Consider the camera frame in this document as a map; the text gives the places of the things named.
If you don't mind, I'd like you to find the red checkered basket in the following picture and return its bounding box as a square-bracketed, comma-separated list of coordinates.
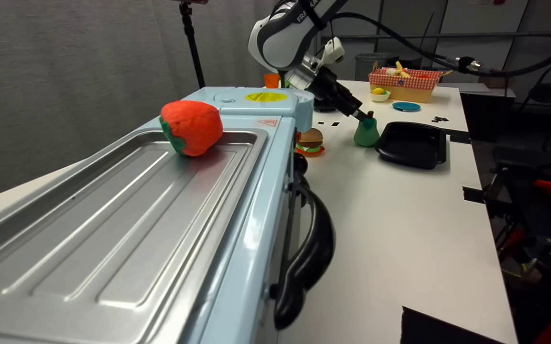
[367, 65, 444, 105]

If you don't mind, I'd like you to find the black plastic tray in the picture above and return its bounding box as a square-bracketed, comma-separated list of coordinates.
[373, 120, 450, 172]

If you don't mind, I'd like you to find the brown box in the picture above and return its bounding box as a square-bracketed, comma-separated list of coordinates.
[478, 69, 518, 90]

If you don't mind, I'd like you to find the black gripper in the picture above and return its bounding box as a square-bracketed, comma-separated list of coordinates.
[297, 63, 377, 124]

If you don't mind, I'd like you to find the red strawberry plush toy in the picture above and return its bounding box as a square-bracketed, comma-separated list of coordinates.
[157, 97, 226, 158]

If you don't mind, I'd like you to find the black tripod stand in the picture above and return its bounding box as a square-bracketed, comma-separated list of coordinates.
[176, 0, 210, 90]

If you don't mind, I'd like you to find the white bowl with yellow toy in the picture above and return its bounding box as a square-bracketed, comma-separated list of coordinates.
[369, 84, 392, 105]

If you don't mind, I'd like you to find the sandwich burger plush toy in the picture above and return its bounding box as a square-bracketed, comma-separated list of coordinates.
[295, 126, 327, 158]

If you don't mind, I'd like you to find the green pear plush toy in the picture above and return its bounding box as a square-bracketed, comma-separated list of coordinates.
[352, 113, 383, 151]

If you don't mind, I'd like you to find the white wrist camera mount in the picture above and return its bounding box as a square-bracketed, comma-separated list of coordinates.
[318, 34, 346, 65]

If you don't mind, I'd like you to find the black tape strip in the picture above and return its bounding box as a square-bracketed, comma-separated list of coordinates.
[448, 128, 476, 143]
[461, 183, 492, 206]

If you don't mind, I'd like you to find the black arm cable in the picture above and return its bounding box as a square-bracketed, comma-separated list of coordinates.
[300, 0, 551, 76]

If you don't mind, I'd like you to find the light blue toy oven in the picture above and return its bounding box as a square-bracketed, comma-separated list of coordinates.
[0, 84, 339, 344]

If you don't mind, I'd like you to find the teal round dish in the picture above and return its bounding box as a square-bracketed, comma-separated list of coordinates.
[390, 99, 423, 114]

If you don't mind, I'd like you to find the orange cup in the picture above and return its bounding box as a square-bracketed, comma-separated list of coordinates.
[262, 70, 283, 90]

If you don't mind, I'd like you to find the yellow banana toy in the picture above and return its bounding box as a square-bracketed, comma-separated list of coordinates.
[388, 59, 415, 80]

